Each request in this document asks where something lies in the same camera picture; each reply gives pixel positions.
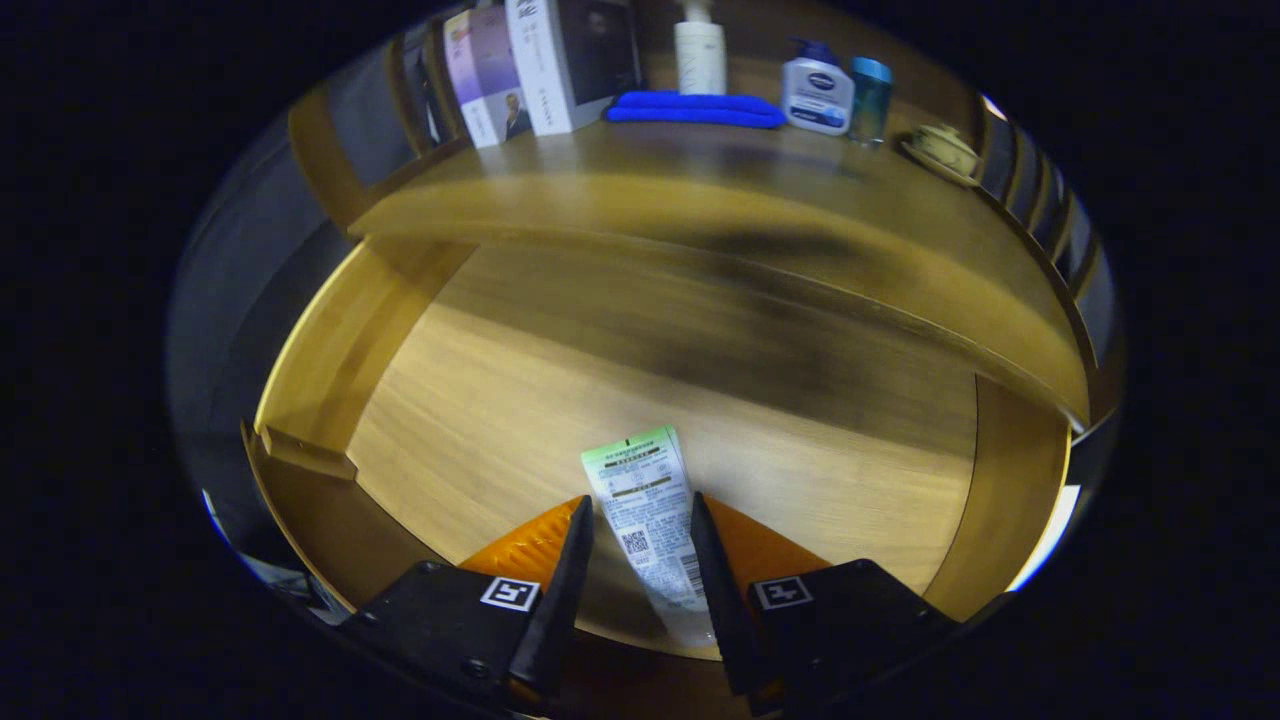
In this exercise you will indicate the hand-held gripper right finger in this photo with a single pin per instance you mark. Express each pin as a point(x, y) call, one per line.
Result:
point(725, 620)

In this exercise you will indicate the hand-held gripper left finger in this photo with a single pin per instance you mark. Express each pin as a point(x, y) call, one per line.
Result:
point(565, 610)

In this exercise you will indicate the white cream tube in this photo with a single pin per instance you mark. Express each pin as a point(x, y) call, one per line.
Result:
point(650, 520)

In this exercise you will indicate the wooden drawer with black knob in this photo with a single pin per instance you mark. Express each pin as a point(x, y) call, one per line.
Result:
point(600, 400)

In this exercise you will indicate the wooden countertop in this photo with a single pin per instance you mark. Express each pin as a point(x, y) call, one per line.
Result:
point(650, 180)

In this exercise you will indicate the brown wooden cabinet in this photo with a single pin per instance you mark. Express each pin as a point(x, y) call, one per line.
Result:
point(320, 150)

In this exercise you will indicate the white board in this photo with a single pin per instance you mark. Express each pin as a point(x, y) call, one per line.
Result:
point(1050, 540)

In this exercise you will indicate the black backdrop cloth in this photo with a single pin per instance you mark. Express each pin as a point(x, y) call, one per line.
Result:
point(230, 300)

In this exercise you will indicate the blue folded cloth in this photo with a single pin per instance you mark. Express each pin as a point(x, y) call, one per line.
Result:
point(690, 108)

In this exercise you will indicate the beige ceramic teacup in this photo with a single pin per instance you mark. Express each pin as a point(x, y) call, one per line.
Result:
point(945, 150)

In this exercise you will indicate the white bottle with blue cap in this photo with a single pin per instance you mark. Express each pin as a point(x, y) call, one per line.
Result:
point(815, 95)

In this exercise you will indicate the purple book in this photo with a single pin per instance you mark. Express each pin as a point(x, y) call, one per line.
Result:
point(485, 80)

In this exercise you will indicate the teal bottle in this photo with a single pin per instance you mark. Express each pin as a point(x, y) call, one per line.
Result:
point(870, 100)

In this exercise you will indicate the thick white book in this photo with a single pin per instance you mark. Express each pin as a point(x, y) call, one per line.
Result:
point(545, 70)

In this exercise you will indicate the white pump bottle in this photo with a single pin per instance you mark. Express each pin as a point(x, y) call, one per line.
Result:
point(700, 60)

